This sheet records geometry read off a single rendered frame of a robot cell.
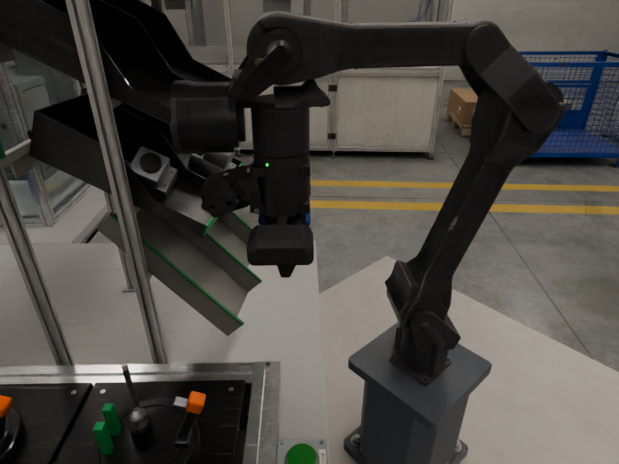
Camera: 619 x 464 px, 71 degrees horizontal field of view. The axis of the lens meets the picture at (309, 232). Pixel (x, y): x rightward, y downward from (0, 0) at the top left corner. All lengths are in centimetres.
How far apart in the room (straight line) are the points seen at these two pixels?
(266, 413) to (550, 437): 48
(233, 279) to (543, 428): 61
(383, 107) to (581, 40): 603
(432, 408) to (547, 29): 924
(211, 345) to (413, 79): 380
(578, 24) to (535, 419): 922
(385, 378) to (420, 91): 401
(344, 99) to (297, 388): 378
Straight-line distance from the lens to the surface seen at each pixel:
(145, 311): 79
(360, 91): 443
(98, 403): 78
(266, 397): 74
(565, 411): 96
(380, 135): 455
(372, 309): 105
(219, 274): 86
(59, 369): 87
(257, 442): 68
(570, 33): 984
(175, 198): 74
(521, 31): 949
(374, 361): 65
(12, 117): 150
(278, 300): 107
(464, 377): 65
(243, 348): 95
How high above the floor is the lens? 152
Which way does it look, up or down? 29 degrees down
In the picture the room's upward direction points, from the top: straight up
